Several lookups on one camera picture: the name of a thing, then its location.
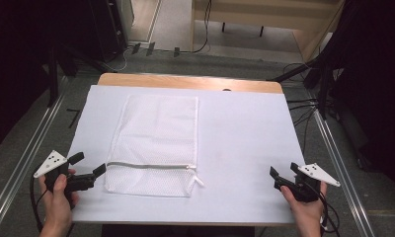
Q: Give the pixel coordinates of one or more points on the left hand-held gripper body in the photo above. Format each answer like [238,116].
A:
[50,163]

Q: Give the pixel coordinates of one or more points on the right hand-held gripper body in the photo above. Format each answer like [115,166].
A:
[317,173]

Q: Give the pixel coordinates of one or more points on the white mesh laundry bag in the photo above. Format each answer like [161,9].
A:
[156,135]

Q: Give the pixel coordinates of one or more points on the person's right hand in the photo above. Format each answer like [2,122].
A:
[307,214]

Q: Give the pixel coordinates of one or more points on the person's left hand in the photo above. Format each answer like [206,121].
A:
[57,207]

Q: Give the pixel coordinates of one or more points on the white table cover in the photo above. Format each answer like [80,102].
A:
[245,148]

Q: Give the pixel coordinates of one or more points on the black metal stand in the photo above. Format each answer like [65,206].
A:
[323,89]
[54,75]

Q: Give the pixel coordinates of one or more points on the black curtain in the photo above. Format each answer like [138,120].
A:
[376,82]
[17,65]

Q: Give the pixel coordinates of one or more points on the black cabinet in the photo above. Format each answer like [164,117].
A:
[108,29]

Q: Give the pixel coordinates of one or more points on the light wooden furniture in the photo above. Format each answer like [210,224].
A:
[284,16]

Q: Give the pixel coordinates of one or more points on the metal floor rail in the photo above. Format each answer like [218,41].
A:
[343,171]
[24,154]

